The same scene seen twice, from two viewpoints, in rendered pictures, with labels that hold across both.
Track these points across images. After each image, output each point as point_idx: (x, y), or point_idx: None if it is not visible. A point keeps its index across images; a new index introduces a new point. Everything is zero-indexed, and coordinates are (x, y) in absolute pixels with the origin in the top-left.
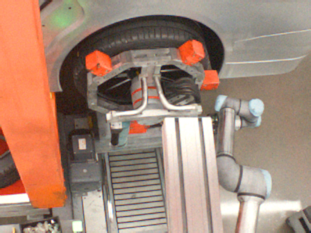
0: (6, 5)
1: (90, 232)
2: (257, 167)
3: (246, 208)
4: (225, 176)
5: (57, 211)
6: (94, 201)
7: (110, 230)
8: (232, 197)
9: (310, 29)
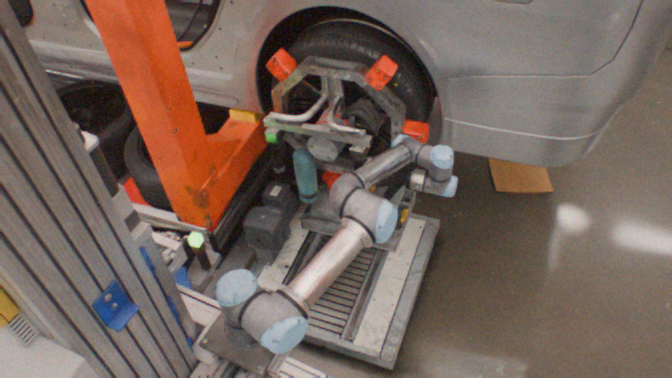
0: None
1: None
2: (507, 329)
3: (338, 233)
4: (334, 190)
5: (227, 266)
6: (274, 275)
7: None
8: (448, 348)
9: (564, 76)
